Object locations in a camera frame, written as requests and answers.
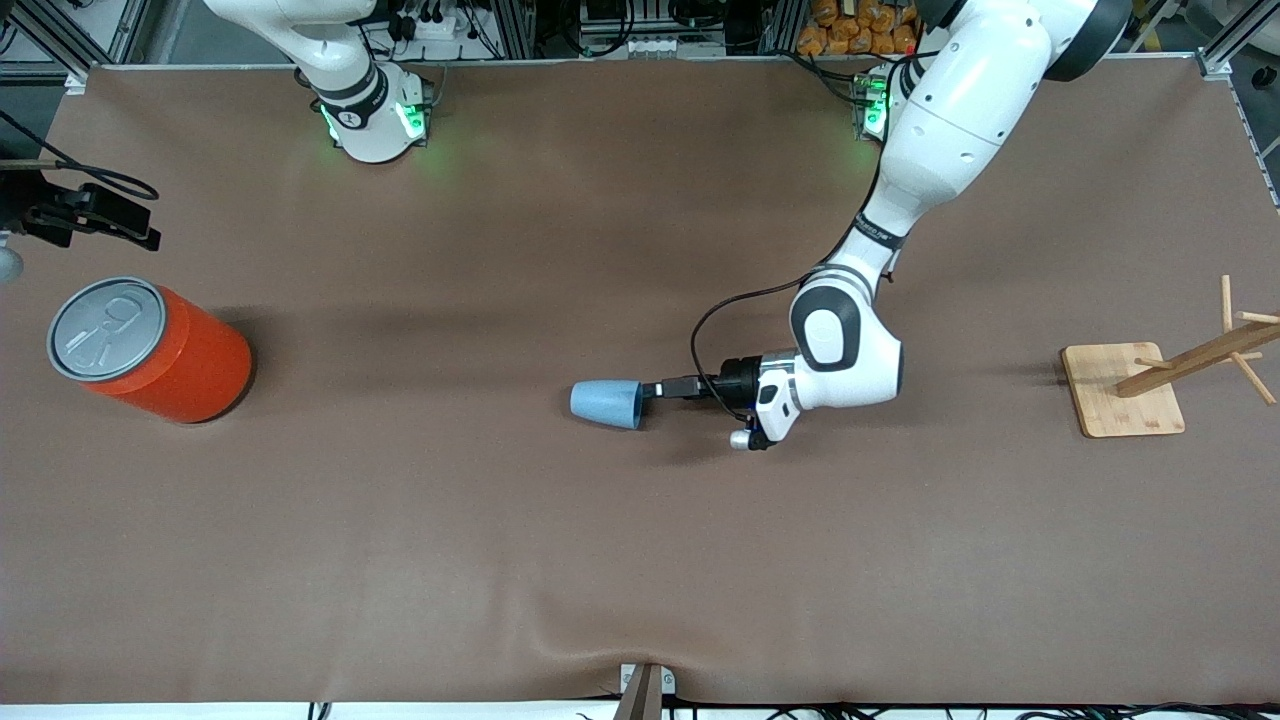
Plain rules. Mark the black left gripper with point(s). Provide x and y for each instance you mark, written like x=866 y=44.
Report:
x=738 y=383

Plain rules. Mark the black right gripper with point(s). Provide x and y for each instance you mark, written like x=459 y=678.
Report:
x=62 y=214

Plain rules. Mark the light blue plastic cup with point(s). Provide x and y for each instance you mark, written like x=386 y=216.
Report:
x=605 y=402

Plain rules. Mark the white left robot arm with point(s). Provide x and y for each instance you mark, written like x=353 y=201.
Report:
x=950 y=130

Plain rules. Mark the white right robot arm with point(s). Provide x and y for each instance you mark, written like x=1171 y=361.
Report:
x=365 y=110

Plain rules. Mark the brown table mat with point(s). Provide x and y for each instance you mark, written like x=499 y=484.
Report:
x=640 y=520

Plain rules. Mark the orange can with grey lid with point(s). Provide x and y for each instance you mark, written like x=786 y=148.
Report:
x=175 y=370

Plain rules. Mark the white terminal block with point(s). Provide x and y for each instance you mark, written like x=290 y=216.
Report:
x=652 y=46

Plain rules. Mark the white power strip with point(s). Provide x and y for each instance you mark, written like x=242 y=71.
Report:
x=430 y=25

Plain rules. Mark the orange netted produce bag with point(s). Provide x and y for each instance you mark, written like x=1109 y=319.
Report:
x=850 y=30

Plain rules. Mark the wooden mug tree stand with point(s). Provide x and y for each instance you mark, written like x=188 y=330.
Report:
x=1112 y=400

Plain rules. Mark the aluminium frame strut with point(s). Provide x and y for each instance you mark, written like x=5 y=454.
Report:
x=1235 y=40
x=55 y=40

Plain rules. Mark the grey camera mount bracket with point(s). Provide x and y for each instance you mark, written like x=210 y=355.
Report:
x=641 y=700

